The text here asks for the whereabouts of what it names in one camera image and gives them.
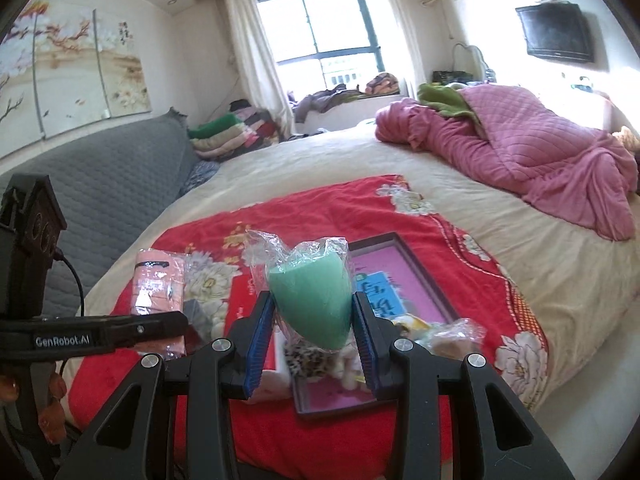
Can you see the light blue tissue pack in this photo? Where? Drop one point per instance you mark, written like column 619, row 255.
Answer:
column 380, row 295

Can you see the green sponge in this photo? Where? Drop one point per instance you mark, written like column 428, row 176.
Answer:
column 310, row 295

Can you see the wall television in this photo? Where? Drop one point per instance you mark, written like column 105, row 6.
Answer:
column 555, row 32

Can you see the red floral blanket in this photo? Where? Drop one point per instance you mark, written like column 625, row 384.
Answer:
column 310, row 200

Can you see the white yellow printed plastic packet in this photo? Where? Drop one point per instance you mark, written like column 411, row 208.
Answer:
column 411, row 324

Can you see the tan plush toy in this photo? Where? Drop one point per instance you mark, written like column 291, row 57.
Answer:
column 627, row 139

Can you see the pink quilt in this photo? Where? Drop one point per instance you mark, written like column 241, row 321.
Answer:
column 525, row 150

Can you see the person's left hand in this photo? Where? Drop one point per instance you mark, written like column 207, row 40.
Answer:
column 52, row 400

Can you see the white curtain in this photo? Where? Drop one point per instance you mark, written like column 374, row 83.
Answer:
column 255, row 60
column 395, row 35

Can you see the floral wall painting panel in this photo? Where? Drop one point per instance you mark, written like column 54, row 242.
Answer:
column 17, row 85
column 70, row 70
column 122, row 65

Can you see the grey clothes pile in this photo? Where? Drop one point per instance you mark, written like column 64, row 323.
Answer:
column 325, row 102

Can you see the leopard print cloth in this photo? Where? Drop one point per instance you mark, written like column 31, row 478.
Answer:
column 305, row 360

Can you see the clear bag with brown item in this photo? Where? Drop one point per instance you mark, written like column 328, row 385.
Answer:
column 455, row 340

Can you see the blue patterned pillow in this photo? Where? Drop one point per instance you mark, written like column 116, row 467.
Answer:
column 200, row 176

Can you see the white plush toy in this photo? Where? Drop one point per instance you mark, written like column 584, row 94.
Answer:
column 345, row 367

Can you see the pink towel packet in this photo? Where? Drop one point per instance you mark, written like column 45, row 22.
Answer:
column 155, row 285

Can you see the window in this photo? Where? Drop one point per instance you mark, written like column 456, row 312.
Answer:
column 320, row 25

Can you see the green blanket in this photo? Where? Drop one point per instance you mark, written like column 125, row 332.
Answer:
column 445, row 97

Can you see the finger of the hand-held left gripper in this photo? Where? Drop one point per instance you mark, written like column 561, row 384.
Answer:
column 150, row 330

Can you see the dark bag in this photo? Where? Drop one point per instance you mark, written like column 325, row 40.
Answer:
column 452, row 76

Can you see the stack of folded blankets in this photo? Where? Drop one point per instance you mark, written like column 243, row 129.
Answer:
column 230, row 135

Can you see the dark gift box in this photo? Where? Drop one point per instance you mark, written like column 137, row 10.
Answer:
column 400, row 265

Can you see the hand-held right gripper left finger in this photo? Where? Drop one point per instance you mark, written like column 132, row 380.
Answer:
column 257, row 347

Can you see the grey quilted headboard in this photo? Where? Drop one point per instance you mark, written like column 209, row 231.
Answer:
column 110, row 180

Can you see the brown patterned cloth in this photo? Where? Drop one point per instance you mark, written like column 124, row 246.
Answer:
column 382, row 83

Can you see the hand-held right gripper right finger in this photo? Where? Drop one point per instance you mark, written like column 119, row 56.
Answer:
column 365, row 347

